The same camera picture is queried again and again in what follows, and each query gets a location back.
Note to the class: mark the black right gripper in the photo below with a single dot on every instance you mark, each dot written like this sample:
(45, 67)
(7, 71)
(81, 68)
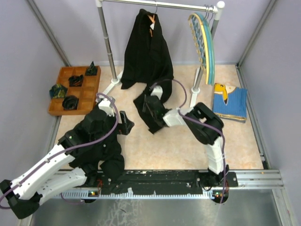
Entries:
(146, 108)

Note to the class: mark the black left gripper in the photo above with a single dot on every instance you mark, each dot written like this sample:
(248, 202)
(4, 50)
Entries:
(126, 124)

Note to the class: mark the black button-up shirt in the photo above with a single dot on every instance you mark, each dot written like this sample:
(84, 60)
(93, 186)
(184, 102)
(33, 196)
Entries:
(105, 154)

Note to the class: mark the black t-shirt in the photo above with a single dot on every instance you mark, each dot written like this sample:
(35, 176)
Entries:
(147, 60)

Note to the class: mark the orange hanger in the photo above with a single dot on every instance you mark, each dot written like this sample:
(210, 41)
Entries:
(152, 19)

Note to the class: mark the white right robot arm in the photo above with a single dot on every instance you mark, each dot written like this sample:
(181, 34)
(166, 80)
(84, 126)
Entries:
(205, 126)

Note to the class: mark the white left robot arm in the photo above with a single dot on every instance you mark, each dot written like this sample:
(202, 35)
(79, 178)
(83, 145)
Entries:
(50, 176)

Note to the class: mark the blue yellow folded shirt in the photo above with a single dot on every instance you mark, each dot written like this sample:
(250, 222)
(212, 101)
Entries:
(229, 102)

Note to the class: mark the green hanger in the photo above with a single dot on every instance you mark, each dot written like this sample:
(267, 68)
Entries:
(210, 45)

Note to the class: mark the yellow hanger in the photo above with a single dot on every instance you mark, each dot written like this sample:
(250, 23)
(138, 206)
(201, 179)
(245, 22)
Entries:
(202, 44)

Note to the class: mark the wooden compartment tray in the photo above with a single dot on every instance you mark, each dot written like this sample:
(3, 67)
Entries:
(84, 93)

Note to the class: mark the rolled black tie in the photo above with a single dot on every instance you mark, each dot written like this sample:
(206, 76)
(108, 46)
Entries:
(70, 103)

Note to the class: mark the dark green pointed cloth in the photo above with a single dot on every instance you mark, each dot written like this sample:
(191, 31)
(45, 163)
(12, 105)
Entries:
(91, 70)

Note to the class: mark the dark orange patterned cloth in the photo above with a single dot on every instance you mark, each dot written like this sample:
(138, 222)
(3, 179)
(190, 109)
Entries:
(76, 80)

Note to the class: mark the green floral folded cloth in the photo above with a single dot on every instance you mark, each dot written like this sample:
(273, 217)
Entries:
(58, 91)

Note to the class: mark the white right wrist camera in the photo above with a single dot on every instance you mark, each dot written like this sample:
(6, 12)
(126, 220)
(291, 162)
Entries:
(157, 91)

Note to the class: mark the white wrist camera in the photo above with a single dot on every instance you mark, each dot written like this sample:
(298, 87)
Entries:
(157, 91)
(105, 105)

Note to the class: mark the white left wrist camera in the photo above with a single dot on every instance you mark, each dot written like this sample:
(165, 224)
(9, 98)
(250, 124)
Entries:
(105, 105)

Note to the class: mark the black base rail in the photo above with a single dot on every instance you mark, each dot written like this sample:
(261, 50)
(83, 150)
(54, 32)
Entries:
(159, 182)

